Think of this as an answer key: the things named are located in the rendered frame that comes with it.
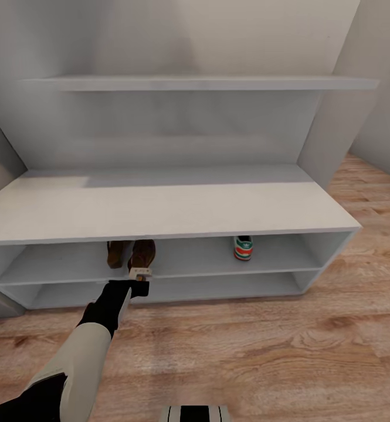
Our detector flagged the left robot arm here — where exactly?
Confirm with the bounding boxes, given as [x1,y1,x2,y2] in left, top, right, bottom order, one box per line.
[0,268,155,422]

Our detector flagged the gym shoe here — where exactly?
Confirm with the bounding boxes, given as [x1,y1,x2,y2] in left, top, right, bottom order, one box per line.
[234,235,253,261]

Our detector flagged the robot trunk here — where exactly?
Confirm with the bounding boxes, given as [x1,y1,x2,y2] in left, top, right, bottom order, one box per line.
[157,406,233,422]

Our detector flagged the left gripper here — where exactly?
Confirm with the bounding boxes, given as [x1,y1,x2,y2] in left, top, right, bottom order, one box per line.
[132,281,150,297]

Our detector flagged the sandal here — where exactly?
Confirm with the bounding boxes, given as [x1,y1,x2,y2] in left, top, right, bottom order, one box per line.
[107,240,132,269]
[127,240,155,281]

